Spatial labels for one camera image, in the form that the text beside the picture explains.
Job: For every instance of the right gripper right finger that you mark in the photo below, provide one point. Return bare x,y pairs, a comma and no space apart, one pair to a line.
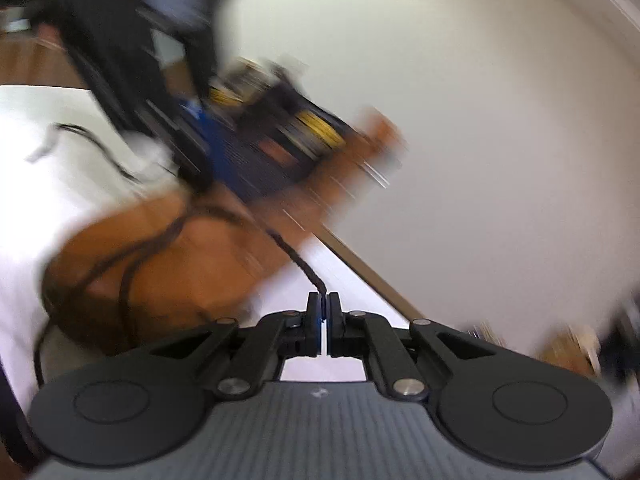
383,350

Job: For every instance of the tan leather boot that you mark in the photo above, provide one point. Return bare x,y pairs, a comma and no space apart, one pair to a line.
212,268

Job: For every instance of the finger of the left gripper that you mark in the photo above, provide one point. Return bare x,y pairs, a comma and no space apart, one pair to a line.
229,156
183,138

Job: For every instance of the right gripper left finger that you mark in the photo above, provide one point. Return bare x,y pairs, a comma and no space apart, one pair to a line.
265,348

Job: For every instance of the dark brown shoelace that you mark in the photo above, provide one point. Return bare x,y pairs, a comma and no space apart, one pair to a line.
306,159

